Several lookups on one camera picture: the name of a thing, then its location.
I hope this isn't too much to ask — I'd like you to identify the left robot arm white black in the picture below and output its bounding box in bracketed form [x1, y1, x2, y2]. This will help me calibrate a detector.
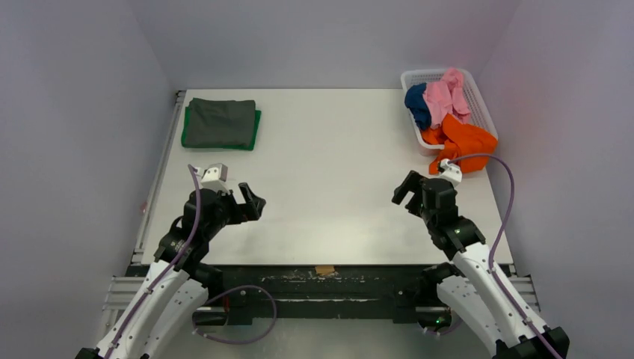
[76, 180, 266, 358]

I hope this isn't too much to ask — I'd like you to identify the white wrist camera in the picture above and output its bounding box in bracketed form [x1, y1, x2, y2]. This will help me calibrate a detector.
[194, 163, 230, 194]
[437, 159, 463, 187]

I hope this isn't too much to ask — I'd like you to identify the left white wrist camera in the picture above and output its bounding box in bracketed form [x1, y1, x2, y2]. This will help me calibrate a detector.
[194, 163, 230, 194]

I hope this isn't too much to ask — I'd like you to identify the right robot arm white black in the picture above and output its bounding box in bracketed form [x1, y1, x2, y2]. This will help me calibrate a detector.
[392, 171, 570, 358]

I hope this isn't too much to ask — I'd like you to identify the navy blue t shirt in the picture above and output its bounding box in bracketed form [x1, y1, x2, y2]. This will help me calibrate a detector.
[404, 82, 431, 131]

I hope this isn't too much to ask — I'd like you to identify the brown tape piece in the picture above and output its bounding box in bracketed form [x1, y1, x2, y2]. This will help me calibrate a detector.
[315, 266, 336, 276]

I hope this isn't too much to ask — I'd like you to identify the orange t shirt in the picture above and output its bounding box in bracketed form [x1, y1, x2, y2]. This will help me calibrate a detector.
[420, 114, 498, 175]

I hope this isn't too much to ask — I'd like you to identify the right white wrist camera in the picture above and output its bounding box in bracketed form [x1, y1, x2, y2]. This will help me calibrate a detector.
[437, 159, 463, 187]

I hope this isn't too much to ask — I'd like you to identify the pink t shirt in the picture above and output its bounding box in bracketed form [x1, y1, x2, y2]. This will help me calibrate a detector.
[422, 67, 471, 129]

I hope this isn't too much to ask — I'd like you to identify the white plastic basket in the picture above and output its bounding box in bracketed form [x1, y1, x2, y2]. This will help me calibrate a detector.
[400, 67, 499, 156]

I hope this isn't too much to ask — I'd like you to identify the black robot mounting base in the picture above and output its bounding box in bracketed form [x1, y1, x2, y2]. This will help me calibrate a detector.
[193, 264, 452, 328]

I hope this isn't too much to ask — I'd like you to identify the folded grey t shirt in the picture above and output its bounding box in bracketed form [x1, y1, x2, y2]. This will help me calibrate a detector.
[180, 98, 262, 151]

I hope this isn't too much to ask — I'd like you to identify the folded green t shirt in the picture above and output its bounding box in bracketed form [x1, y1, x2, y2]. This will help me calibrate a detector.
[180, 106, 262, 151]

